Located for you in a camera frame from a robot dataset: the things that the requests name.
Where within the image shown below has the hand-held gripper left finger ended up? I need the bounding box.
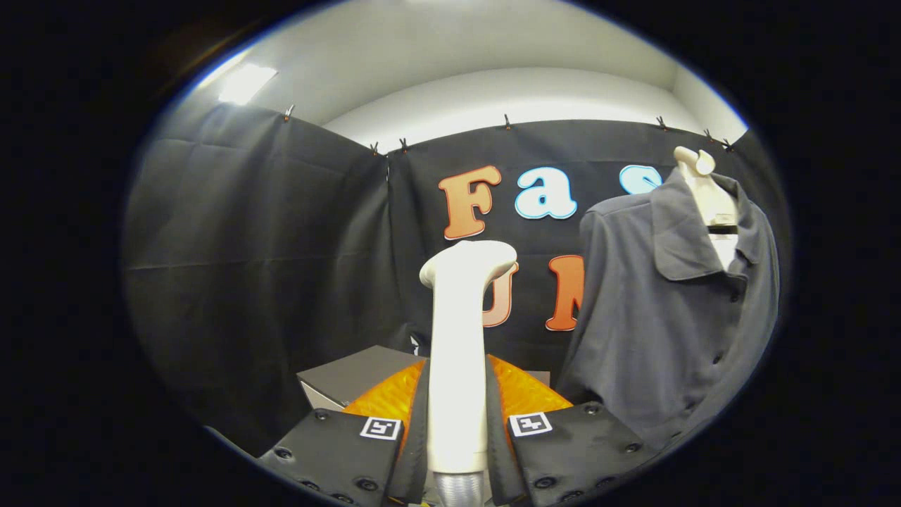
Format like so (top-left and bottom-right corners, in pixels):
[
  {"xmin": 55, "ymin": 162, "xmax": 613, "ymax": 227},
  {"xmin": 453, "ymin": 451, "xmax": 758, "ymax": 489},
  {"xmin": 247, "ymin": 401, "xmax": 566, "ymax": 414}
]
[{"xmin": 257, "ymin": 359, "xmax": 431, "ymax": 506}]

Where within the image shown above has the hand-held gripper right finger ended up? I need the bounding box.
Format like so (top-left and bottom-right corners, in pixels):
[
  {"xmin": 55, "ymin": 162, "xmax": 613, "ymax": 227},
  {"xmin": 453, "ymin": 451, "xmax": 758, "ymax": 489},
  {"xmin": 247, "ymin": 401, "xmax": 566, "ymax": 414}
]
[{"xmin": 486, "ymin": 354, "xmax": 659, "ymax": 506}]

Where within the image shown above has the white garment steamer head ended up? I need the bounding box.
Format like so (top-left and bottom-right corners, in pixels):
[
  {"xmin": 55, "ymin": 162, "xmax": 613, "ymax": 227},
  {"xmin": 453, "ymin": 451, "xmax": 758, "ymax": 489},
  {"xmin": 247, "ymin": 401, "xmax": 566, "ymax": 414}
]
[{"xmin": 420, "ymin": 240, "xmax": 518, "ymax": 474}]

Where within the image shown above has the grey button shirt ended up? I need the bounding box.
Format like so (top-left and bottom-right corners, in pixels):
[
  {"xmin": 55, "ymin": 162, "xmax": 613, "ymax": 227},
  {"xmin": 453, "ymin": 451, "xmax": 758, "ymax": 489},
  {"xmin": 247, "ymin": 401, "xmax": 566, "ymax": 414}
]
[{"xmin": 556, "ymin": 168, "xmax": 781, "ymax": 451}]

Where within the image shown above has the cream garment hanger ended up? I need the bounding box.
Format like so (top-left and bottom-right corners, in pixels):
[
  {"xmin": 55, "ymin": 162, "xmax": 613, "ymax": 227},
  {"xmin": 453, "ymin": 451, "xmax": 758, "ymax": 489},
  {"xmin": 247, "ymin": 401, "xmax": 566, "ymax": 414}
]
[{"xmin": 672, "ymin": 146, "xmax": 740, "ymax": 272}]

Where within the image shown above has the grey drawer cabinet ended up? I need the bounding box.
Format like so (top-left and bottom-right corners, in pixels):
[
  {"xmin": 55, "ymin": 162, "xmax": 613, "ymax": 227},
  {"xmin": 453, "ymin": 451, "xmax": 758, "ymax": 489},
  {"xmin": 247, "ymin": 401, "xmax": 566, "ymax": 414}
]
[{"xmin": 296, "ymin": 345, "xmax": 551, "ymax": 413}]

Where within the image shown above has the black backdrop cloth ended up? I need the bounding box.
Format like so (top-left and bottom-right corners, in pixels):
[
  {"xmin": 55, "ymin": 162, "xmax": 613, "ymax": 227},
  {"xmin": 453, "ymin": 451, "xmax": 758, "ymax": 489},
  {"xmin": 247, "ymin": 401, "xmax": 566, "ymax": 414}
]
[{"xmin": 121, "ymin": 102, "xmax": 789, "ymax": 458}]

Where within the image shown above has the ceiling light panel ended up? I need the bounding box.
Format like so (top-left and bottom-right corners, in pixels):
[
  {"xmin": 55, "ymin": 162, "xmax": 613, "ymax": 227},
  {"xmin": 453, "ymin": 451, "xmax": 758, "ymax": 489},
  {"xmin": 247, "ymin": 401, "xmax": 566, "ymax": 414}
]
[{"xmin": 218, "ymin": 63, "xmax": 279, "ymax": 106}]

